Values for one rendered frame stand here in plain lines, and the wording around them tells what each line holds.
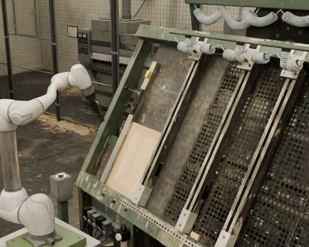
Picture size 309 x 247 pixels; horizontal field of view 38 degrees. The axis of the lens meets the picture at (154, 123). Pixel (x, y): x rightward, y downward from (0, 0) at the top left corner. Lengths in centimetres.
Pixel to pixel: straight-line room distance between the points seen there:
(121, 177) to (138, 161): 17
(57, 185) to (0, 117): 81
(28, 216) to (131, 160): 81
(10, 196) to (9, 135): 37
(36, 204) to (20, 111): 55
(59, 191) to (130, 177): 54
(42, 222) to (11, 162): 40
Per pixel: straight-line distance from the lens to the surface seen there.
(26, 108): 258
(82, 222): 360
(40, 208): 271
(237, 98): 263
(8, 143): 273
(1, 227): 468
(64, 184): 329
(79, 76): 297
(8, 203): 284
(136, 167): 306
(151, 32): 336
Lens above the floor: 227
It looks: 17 degrees down
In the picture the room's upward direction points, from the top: straight up
